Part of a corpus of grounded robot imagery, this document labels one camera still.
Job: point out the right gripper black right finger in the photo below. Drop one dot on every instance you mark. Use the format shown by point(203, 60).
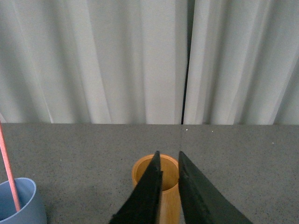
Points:
point(202, 202)

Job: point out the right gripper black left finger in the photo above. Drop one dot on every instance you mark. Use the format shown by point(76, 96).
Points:
point(143, 205)

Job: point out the pink chopstick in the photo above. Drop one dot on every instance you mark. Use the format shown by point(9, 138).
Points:
point(9, 171)

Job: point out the bamboo chopstick holder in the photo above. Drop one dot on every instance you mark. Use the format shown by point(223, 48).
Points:
point(170, 206)

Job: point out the blue cup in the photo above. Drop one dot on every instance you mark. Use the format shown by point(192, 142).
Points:
point(32, 207)

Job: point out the white curtain right panel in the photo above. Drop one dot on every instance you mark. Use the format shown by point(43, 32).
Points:
point(243, 63)

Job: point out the white curtain panel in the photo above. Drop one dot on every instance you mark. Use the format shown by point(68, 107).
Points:
point(93, 61)
point(243, 63)

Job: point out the white curtain left panel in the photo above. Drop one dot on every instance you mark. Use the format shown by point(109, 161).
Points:
point(93, 61)

